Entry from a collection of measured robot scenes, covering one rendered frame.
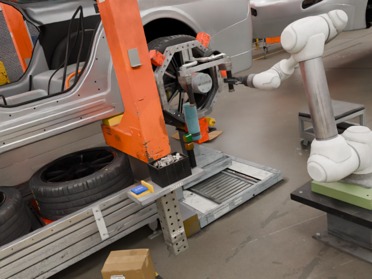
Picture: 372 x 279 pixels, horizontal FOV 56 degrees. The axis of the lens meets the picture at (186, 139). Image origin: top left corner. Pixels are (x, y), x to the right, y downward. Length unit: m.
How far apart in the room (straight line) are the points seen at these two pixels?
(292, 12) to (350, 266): 3.41
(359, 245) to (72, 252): 1.54
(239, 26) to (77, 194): 1.90
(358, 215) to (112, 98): 1.66
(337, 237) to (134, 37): 1.54
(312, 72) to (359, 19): 3.11
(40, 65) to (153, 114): 2.28
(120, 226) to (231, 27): 1.82
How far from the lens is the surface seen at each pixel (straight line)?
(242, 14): 3.16
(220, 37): 2.98
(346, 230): 2.06
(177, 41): 2.52
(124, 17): 1.95
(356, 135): 1.85
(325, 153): 1.70
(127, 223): 2.22
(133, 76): 1.95
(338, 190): 1.89
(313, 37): 1.64
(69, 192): 2.18
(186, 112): 2.35
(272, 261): 2.02
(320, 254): 2.05
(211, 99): 2.62
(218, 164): 2.78
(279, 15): 4.86
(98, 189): 2.19
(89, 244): 2.17
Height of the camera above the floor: 1.30
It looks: 19 degrees down
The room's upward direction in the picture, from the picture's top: 12 degrees counter-clockwise
